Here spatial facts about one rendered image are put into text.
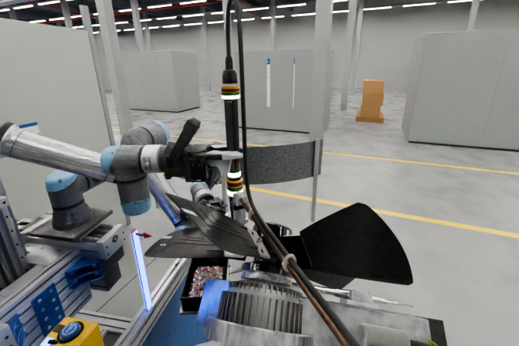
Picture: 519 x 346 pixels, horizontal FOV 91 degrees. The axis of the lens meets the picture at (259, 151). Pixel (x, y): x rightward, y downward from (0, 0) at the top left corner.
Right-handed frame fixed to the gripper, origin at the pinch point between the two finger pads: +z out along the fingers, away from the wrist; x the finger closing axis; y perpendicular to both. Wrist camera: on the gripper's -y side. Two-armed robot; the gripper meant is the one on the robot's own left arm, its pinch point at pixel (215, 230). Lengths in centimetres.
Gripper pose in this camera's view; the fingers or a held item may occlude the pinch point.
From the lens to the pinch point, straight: 89.3
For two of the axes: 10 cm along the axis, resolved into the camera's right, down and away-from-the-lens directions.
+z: 4.2, 2.8, -8.6
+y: 9.0, -0.4, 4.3
